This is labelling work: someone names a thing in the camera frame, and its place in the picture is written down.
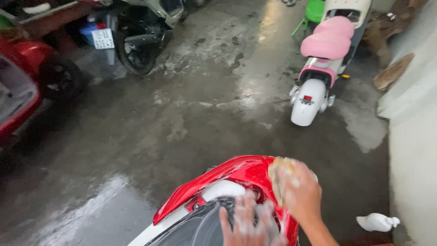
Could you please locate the white and pink scooter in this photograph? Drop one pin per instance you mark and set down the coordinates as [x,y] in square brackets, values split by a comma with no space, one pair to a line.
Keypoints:
[329,44]

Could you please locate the red and white scooter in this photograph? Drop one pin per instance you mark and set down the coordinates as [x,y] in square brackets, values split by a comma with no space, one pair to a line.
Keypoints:
[235,172]

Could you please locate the person's right fingers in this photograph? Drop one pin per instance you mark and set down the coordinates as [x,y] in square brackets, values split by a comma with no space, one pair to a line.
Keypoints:
[293,177]

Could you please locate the white spray bottle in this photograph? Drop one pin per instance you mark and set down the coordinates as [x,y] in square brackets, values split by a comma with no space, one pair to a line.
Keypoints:
[375,222]

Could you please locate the person's left hand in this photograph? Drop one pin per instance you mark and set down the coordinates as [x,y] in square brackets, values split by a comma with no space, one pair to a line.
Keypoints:
[251,232]

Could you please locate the yellow soapy sponge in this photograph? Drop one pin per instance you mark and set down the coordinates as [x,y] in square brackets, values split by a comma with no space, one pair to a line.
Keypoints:
[278,174]

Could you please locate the brown wooden table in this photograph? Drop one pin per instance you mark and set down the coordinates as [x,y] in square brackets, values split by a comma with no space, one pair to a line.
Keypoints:
[51,18]

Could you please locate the blue plastic container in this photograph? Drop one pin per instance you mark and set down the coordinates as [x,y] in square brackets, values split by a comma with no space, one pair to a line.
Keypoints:
[88,31]

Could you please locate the brown cardboard piece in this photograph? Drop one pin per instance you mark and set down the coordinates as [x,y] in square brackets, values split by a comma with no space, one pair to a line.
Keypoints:
[392,72]

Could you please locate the white and black motorcycle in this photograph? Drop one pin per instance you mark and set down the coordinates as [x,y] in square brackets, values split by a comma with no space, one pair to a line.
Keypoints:
[140,41]

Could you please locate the person's right hand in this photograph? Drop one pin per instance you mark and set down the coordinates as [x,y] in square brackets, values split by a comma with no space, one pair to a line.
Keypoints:
[305,196]

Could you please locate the person's left fingers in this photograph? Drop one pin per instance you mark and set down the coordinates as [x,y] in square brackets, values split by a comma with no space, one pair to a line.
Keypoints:
[245,211]

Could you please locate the green plastic chair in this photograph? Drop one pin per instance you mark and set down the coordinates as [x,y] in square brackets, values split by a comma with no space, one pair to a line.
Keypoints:
[314,12]

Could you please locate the red scooter open seat compartment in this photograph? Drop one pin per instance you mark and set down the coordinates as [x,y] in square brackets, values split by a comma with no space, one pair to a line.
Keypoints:
[25,68]

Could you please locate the heap of brown debris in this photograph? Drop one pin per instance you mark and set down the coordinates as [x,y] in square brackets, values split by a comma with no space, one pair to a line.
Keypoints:
[384,30]

